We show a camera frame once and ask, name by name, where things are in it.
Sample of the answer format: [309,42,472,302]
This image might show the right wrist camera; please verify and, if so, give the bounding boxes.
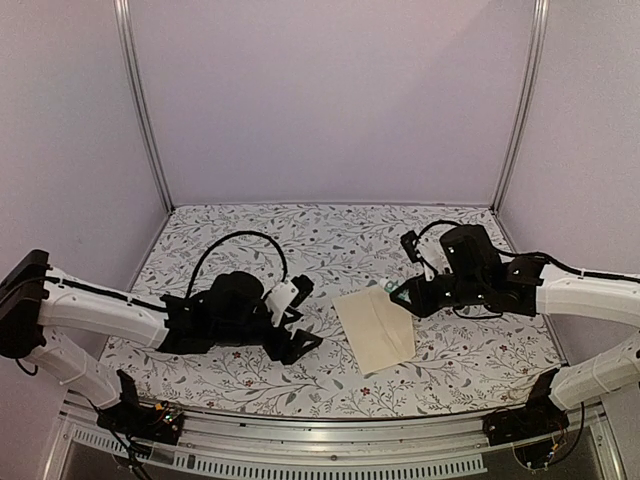
[400,230,448,281]

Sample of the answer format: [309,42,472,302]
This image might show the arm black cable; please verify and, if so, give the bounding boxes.
[417,219,466,241]
[187,230,289,301]

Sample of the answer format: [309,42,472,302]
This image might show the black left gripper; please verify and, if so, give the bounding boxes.
[212,306,323,366]

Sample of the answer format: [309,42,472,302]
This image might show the front aluminium rail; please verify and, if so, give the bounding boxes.
[38,392,638,479]

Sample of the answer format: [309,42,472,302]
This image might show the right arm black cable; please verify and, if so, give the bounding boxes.
[417,219,466,241]

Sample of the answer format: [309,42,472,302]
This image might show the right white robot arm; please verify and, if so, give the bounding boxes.
[390,221,639,436]

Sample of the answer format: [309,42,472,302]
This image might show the right aluminium frame post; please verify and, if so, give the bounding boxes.
[490,0,550,216]

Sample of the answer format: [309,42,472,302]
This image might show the green white glue stick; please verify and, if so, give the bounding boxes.
[379,279,399,294]

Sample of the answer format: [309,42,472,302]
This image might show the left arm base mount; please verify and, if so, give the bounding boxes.
[96,370,184,446]

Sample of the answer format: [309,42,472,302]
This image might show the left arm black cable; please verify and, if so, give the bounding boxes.
[187,230,289,301]

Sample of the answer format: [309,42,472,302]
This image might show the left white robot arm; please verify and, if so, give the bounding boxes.
[1,250,322,434]

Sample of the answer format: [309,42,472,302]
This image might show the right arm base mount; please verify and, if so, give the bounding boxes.
[482,368,569,446]

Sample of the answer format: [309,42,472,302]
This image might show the cream envelope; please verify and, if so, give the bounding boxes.
[332,285,416,375]

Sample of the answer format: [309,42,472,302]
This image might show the floral patterned table mat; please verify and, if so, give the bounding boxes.
[101,204,562,418]

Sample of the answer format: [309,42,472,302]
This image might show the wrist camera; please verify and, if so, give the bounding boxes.
[265,275,314,327]
[400,230,448,281]

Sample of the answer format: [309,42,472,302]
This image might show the left aluminium frame post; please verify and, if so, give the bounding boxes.
[113,0,175,215]

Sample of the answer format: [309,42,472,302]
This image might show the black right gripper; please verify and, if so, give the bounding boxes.
[389,272,487,318]

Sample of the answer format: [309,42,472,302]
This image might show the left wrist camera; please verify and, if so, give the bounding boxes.
[265,275,314,327]

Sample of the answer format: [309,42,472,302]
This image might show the aluminium frame post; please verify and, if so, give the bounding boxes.
[490,0,550,216]
[113,0,175,215]

